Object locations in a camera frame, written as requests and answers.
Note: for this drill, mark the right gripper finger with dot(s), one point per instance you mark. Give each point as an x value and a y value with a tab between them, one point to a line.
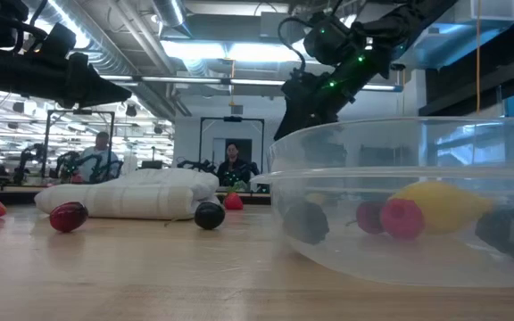
292	127

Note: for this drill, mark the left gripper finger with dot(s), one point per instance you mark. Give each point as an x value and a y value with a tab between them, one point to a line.
105	91

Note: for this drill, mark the dark red cherry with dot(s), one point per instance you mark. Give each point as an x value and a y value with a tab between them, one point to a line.
367	217

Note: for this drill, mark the black cherry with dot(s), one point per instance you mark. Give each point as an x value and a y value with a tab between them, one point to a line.
209	215

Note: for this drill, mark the glossy red cherry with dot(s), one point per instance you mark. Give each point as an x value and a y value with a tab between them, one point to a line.
68	216

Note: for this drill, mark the red raspberry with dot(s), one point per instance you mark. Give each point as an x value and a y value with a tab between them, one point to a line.
402	218

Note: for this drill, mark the clear plastic container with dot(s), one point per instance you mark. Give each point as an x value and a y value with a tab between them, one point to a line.
350	263

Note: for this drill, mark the dark fruit with white label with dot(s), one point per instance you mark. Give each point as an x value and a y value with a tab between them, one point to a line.
498	241

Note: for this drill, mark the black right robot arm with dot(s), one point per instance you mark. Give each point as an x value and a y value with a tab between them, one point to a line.
400	22

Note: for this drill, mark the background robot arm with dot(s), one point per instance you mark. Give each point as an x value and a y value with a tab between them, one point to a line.
114	169

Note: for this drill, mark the person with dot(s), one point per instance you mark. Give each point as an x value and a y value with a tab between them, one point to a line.
101	156
232	167

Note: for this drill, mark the long ceiling light strip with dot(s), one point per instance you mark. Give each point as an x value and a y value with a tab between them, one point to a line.
239	82

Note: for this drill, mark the white plaid towel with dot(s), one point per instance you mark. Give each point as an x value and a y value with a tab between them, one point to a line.
141	196

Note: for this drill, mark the silver ceiling duct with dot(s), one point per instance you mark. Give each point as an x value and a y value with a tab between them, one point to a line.
110	58

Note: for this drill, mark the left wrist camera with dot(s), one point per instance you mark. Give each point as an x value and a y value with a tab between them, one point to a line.
58	42

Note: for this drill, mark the black station frame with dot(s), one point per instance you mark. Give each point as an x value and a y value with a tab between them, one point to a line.
232	119
46	142

